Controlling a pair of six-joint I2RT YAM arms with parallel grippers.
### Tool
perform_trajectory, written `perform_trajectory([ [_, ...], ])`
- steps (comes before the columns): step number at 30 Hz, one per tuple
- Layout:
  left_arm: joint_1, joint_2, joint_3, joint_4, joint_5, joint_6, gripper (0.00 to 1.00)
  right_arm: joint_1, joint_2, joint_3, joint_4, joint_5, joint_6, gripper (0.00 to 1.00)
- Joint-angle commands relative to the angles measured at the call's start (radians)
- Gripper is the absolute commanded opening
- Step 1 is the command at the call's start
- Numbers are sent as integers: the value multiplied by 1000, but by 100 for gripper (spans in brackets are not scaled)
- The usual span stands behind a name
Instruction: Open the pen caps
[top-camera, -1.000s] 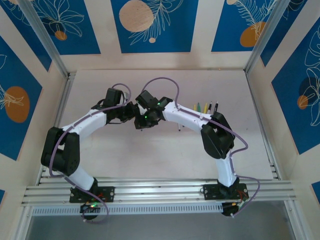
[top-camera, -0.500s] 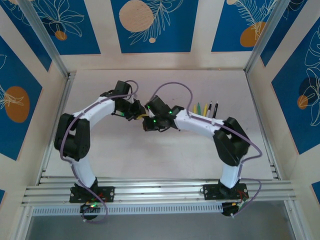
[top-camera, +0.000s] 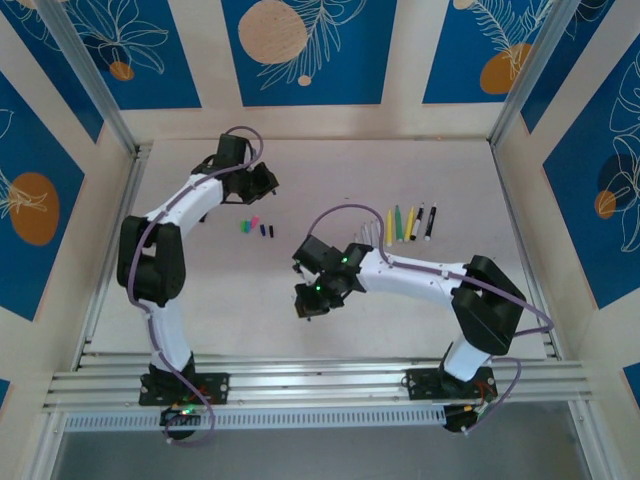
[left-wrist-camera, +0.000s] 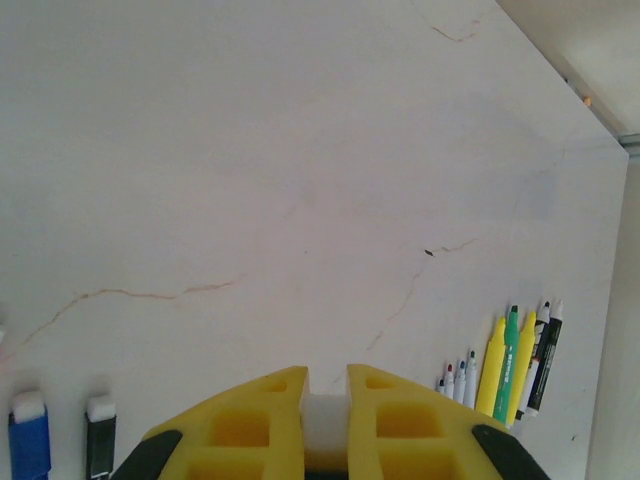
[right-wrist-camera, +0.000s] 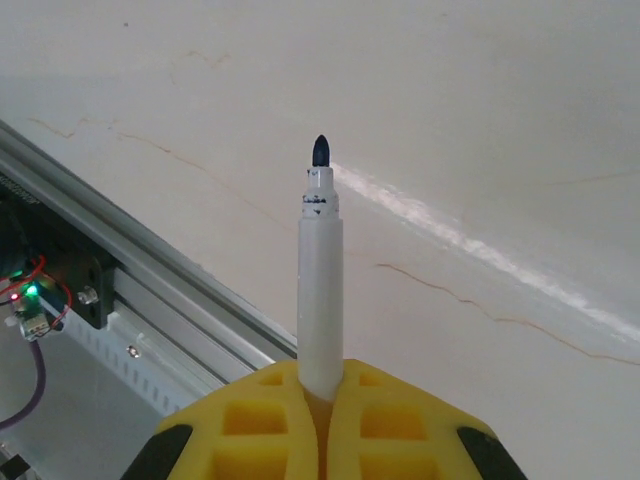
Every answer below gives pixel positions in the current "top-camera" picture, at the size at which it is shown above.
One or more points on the green pen cap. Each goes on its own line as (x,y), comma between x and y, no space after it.
(245,227)

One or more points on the yellow marker pen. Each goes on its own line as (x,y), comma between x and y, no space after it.
(409,227)
(389,225)

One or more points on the green marker pen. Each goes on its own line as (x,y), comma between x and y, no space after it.
(399,225)

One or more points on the black white marker pen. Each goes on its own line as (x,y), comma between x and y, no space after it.
(430,225)
(419,225)

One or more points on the black controller circuit board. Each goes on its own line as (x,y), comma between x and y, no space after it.
(175,415)

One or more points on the aluminium mounting rail beam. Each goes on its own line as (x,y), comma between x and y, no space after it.
(320,385)

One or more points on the aluminium side rail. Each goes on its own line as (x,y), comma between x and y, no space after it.
(514,200)
(131,185)

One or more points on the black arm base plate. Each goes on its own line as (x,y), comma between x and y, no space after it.
(422,382)
(215,387)

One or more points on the aluminium frame post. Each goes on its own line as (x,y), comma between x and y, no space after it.
(536,65)
(85,65)

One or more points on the aluminium frame leg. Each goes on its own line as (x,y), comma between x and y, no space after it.
(47,450)
(585,445)

